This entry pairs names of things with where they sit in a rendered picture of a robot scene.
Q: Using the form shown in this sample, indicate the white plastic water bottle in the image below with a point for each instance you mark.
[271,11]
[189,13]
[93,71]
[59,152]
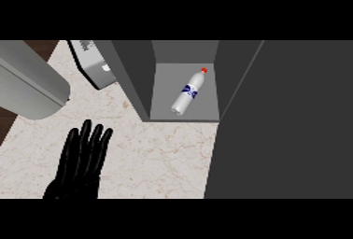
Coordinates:
[189,91]

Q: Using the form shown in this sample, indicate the grey open cabinet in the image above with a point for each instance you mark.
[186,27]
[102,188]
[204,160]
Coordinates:
[183,81]

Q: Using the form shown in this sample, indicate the grey box appliance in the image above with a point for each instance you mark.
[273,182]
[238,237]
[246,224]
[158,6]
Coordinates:
[93,63]

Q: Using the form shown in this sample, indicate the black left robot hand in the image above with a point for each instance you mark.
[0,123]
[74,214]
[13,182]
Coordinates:
[79,168]

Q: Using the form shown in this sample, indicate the dark grey cabinet door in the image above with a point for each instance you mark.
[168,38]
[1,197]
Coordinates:
[285,124]

